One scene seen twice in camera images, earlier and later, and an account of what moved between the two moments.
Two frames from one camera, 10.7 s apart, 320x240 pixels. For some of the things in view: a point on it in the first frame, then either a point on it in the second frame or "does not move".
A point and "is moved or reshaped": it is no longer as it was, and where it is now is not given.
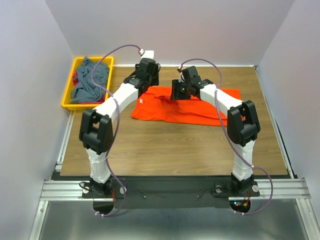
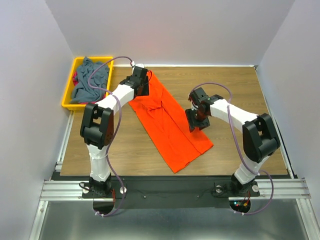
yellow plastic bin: (66, 102) does not move
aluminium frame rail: (269, 189) does not move
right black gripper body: (188, 85) -> (197, 109)
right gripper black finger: (179, 91) -> (195, 120)
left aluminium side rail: (59, 162) does not move
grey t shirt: (86, 91) does not move
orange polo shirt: (154, 104) is moved or reshaped
